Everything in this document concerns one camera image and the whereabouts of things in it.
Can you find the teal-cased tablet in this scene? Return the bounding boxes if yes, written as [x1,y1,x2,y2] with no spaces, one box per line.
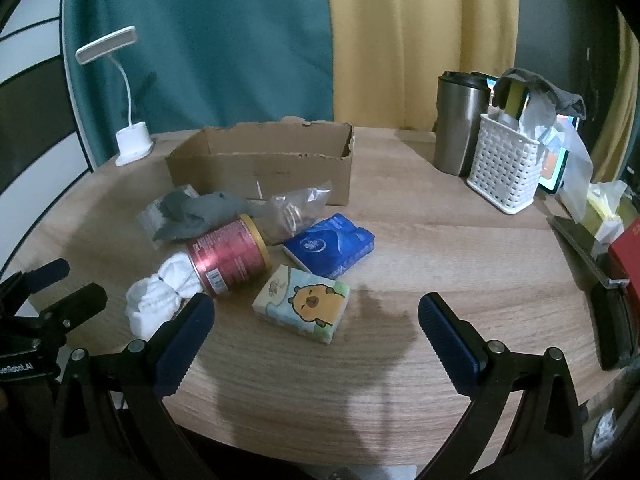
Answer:
[537,115,583,196]

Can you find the white socks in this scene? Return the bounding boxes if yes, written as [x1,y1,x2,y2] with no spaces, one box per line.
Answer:
[125,254,206,340]

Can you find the steel tumbler with black lid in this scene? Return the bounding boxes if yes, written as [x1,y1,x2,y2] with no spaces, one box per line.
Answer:
[432,71,493,177]

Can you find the red box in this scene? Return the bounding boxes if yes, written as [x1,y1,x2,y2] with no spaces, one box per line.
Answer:
[607,217,640,286]

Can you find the white plastic basket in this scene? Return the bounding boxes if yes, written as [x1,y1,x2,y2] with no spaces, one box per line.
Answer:
[466,112,546,216]

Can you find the blue tissue pack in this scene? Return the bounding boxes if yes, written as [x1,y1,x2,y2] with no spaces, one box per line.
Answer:
[282,213,375,281]

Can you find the grey cloth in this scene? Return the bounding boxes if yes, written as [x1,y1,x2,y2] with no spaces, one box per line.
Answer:
[492,67,587,121]

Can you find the yellow-green sponge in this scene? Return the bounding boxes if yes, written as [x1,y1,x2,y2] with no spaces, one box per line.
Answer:
[502,80,532,121]

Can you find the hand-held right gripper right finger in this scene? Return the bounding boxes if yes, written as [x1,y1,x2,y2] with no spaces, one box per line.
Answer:
[418,292,588,480]

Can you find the cardboard box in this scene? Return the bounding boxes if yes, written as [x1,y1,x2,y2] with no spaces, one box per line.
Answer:
[165,117,356,207]

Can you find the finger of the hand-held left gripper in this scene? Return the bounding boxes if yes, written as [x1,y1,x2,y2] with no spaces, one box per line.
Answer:
[0,258,70,311]
[47,282,108,333]

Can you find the clear bag of snacks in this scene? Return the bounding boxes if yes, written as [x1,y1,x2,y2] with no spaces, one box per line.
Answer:
[257,187,333,247]

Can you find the crumpled clear plastic bag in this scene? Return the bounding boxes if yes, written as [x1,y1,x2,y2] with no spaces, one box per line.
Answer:
[517,95,593,221]

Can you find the white desk lamp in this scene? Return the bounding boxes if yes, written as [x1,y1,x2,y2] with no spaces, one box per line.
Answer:
[75,26,155,167]

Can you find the teal curtain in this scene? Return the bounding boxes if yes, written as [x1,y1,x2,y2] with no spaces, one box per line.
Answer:
[60,0,336,171]

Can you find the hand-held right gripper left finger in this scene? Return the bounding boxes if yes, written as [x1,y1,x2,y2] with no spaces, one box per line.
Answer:
[50,292,216,480]

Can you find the grey plush toy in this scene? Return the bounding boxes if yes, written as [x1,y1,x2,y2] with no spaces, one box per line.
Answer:
[152,187,253,246]

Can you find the black case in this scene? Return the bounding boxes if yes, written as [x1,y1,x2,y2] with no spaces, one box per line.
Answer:
[590,282,638,371]

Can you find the cartoon animal tissue pack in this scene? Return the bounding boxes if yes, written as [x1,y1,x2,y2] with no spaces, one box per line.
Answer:
[252,266,351,345]

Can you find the red can with gold lid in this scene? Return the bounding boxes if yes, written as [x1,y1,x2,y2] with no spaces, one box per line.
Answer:
[187,214,273,300]

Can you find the yellow box in plastic bag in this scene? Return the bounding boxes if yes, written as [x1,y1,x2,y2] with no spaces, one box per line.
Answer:
[585,180,628,243]

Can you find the yellow curtain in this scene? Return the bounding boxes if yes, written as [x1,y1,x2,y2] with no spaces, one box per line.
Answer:
[322,0,521,133]

